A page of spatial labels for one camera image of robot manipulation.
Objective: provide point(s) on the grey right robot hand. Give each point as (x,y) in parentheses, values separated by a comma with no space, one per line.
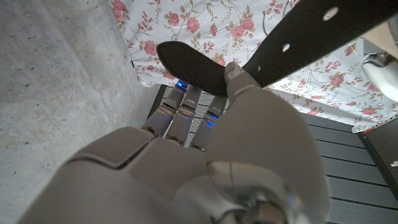
(186,174)

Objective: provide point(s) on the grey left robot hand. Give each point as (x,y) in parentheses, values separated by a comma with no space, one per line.
(384,76)

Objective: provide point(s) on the dark brown leather belt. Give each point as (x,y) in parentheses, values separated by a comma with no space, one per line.
(304,37)

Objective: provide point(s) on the floral backdrop cloth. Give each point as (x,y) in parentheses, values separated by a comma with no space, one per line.
(192,21)

